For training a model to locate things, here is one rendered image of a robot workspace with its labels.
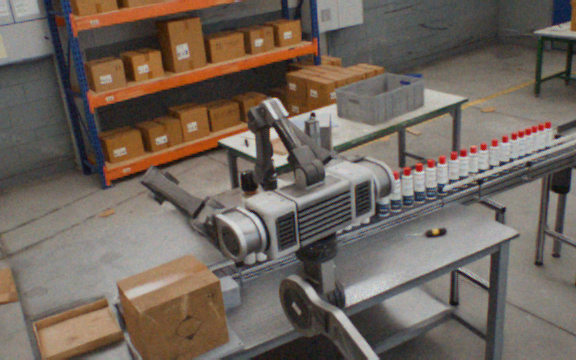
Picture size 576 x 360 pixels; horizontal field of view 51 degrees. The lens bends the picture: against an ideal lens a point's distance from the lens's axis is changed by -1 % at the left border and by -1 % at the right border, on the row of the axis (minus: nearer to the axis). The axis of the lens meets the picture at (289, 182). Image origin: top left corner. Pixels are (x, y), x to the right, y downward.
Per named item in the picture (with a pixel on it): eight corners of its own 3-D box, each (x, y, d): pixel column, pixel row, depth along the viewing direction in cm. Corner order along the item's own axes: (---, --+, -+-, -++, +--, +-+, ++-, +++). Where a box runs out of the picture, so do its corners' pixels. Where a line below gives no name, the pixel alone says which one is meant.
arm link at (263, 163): (255, 126, 226) (276, 109, 230) (245, 117, 228) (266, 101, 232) (260, 184, 263) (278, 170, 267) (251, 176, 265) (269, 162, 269)
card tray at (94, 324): (108, 305, 255) (106, 297, 254) (124, 337, 234) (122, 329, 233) (35, 331, 243) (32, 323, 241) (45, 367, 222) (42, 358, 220)
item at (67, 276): (357, 157, 389) (357, 154, 388) (520, 236, 281) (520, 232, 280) (9, 262, 301) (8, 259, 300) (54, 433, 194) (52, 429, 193)
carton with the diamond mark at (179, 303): (202, 311, 242) (191, 253, 231) (230, 341, 223) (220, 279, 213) (130, 342, 228) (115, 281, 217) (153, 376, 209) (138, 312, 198)
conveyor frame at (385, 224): (428, 201, 319) (428, 192, 317) (443, 208, 310) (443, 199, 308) (117, 312, 250) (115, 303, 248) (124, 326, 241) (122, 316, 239)
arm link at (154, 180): (128, 179, 210) (146, 156, 212) (153, 198, 220) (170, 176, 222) (201, 230, 180) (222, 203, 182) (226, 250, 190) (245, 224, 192)
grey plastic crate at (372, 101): (387, 98, 505) (386, 72, 496) (426, 106, 476) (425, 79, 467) (335, 117, 471) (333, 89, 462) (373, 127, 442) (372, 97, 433)
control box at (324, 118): (333, 154, 266) (330, 112, 259) (332, 169, 251) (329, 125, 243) (310, 155, 268) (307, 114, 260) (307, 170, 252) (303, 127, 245)
